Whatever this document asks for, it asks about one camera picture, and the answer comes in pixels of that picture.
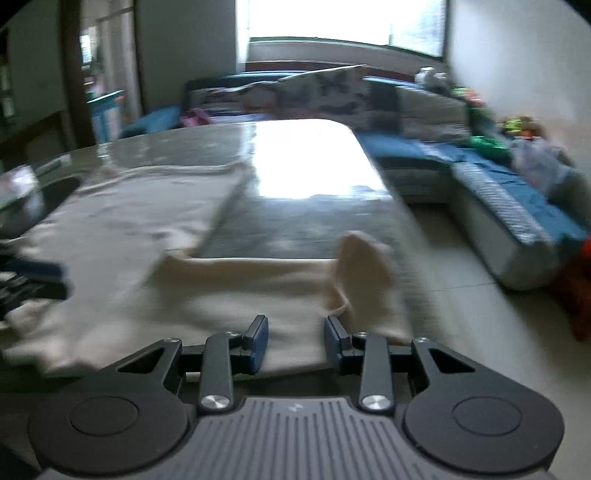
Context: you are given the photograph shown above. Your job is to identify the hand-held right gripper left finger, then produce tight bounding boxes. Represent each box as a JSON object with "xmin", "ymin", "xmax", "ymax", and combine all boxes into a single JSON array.
[{"xmin": 99, "ymin": 315, "xmax": 269, "ymax": 412}]

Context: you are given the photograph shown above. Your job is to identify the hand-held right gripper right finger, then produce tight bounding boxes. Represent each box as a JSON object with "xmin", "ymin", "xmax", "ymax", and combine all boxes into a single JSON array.
[{"xmin": 324, "ymin": 315, "xmax": 478, "ymax": 412}]

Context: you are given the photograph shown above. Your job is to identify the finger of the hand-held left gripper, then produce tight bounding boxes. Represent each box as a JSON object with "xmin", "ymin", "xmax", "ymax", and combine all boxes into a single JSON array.
[{"xmin": 0, "ymin": 256, "xmax": 71, "ymax": 319}]

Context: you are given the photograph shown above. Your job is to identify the cream knit garment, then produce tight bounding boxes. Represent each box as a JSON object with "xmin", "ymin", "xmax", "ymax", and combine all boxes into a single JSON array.
[{"xmin": 2, "ymin": 164, "xmax": 415, "ymax": 377}]

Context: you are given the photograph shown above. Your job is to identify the tissue pack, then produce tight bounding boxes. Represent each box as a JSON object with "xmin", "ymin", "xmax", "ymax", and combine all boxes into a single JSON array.
[{"xmin": 0, "ymin": 165, "xmax": 38, "ymax": 209}]

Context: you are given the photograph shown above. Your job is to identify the blue and white toy furniture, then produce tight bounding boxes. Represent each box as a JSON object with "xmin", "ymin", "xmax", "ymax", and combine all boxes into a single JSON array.
[{"xmin": 87, "ymin": 90, "xmax": 125, "ymax": 140}]

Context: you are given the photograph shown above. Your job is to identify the blue corner sofa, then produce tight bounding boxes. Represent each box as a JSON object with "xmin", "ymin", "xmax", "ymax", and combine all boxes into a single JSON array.
[{"xmin": 122, "ymin": 71, "xmax": 588, "ymax": 291}]

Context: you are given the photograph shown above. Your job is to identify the pink cloth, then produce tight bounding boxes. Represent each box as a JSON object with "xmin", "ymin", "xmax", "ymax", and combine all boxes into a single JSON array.
[{"xmin": 181, "ymin": 108, "xmax": 212, "ymax": 128}]

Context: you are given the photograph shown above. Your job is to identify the small butterfly print pillow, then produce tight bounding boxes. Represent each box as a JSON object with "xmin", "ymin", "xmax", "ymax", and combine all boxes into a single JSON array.
[{"xmin": 188, "ymin": 82, "xmax": 278, "ymax": 116}]

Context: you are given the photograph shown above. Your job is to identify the red plastic stool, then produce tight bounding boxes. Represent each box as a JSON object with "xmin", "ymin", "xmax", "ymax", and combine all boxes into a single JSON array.
[{"xmin": 553, "ymin": 237, "xmax": 591, "ymax": 343}]

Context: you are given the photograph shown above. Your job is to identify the large butterfly print pillow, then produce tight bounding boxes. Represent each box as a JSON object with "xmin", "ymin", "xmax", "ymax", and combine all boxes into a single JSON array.
[{"xmin": 276, "ymin": 65, "xmax": 371, "ymax": 121}]

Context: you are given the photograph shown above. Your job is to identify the grey plain pillow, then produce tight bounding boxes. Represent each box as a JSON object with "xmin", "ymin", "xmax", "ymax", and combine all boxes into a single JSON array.
[{"xmin": 396, "ymin": 85, "xmax": 468, "ymax": 139}]

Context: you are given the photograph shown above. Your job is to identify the green bowl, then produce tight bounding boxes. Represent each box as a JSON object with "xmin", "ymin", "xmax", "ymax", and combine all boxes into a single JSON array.
[{"xmin": 470, "ymin": 133, "xmax": 509, "ymax": 157}]

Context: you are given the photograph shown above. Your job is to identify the clear plastic storage box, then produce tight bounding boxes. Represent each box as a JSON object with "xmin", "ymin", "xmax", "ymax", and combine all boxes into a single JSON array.
[{"xmin": 509, "ymin": 137, "xmax": 574, "ymax": 195}]

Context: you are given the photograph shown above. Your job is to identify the green and pink plush toy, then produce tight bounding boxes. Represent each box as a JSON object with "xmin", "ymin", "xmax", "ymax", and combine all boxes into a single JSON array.
[{"xmin": 456, "ymin": 85, "xmax": 486, "ymax": 112}]

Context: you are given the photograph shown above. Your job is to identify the panda plush toy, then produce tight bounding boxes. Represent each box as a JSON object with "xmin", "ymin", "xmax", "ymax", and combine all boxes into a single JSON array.
[{"xmin": 414, "ymin": 67, "xmax": 450, "ymax": 89}]

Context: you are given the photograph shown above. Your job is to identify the brown and green plush toys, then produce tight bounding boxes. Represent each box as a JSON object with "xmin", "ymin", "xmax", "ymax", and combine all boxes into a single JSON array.
[{"xmin": 500, "ymin": 115, "xmax": 542, "ymax": 140}]

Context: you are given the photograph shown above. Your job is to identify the window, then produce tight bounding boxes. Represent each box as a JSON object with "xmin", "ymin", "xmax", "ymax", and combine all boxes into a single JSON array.
[{"xmin": 235, "ymin": 0, "xmax": 450, "ymax": 59}]

